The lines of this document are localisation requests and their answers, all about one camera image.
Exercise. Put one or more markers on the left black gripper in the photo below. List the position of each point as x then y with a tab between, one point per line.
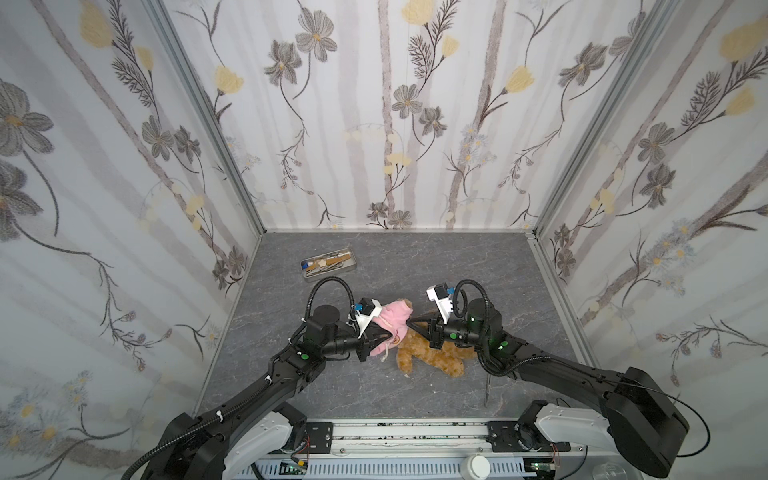
365	345

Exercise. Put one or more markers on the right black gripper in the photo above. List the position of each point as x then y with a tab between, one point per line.
438	329

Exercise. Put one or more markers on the brown teddy bear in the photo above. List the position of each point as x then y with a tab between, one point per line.
411	346

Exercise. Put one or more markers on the pink fleece bear hoodie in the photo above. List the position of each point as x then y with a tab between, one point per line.
393	318

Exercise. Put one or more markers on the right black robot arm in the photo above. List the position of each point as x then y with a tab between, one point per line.
624	412

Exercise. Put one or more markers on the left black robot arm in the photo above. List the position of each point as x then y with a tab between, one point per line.
197	447

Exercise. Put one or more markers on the small black scissors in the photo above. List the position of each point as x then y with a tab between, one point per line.
487	388

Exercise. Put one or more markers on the clear plastic tool box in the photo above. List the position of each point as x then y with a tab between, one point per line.
327	264

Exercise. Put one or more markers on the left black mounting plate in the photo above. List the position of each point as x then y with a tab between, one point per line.
312	438

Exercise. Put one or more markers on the black mounting plate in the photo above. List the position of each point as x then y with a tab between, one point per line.
312	438
520	437

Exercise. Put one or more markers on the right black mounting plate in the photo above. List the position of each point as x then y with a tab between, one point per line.
520	437

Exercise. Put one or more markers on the white round cap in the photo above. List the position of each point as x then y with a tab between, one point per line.
475	467

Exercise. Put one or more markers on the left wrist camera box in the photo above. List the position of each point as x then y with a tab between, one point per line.
363	314

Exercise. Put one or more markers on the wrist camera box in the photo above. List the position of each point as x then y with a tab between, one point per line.
363	314
442	296

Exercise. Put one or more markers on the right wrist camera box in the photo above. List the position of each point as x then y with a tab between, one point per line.
442	296

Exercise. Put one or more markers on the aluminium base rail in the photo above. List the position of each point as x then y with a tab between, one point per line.
408	449

